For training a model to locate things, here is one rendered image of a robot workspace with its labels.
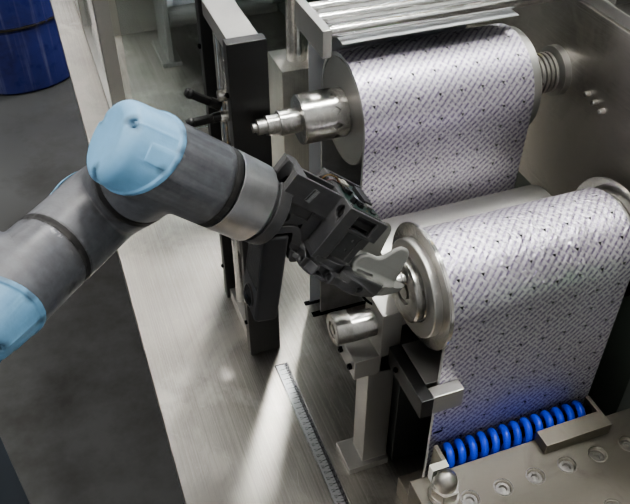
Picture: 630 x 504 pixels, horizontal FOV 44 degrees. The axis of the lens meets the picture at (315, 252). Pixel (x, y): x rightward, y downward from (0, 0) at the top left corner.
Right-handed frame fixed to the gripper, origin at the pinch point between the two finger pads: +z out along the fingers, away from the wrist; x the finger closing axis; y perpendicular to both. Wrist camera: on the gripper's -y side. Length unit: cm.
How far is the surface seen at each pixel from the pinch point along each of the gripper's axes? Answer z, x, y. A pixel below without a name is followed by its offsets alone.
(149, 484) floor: 59, 71, -117
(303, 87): 20, 68, -1
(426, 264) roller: 0.7, -2.0, 4.7
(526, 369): 22.1, -6.1, -0.4
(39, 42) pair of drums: 42, 304, -99
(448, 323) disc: 4.1, -6.7, 1.6
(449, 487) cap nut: 15.5, -14.0, -14.0
